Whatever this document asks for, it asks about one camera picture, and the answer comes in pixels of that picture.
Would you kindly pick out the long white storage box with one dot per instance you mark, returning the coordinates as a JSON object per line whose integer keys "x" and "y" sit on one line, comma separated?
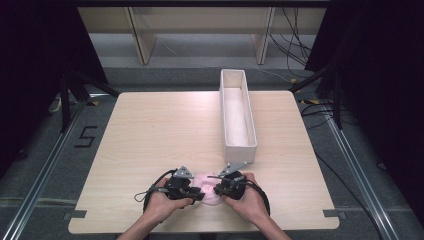
{"x": 236, "y": 113}

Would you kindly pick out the black metal stand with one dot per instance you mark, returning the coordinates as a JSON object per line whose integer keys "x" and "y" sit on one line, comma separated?
{"x": 337, "y": 100}
{"x": 65, "y": 100}

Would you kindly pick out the pink sock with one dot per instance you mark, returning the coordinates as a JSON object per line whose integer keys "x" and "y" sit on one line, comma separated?
{"x": 210, "y": 198}
{"x": 205, "y": 181}

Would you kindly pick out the person's left hand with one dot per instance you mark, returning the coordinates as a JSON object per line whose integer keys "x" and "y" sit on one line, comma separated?
{"x": 160, "y": 203}

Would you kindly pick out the black curtain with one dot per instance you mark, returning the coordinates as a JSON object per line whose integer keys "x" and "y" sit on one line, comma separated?
{"x": 33, "y": 66}
{"x": 383, "y": 83}

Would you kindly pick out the grey tape strip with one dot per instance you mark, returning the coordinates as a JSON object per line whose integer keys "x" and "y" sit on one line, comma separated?
{"x": 75, "y": 215}
{"x": 335, "y": 213}

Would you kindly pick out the aluminium floor rail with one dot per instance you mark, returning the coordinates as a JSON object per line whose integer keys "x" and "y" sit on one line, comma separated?
{"x": 40, "y": 180}
{"x": 356, "y": 173}

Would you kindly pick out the person's right hand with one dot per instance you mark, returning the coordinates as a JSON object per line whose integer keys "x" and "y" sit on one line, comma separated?
{"x": 251, "y": 205}

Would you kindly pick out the light wooden shelf unit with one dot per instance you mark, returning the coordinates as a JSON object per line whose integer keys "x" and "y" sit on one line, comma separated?
{"x": 200, "y": 20}

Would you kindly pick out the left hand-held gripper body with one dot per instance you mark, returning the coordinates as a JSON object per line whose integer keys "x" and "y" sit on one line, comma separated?
{"x": 180, "y": 186}

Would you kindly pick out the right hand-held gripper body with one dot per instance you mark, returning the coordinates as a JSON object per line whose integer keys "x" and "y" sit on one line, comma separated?
{"x": 233, "y": 186}

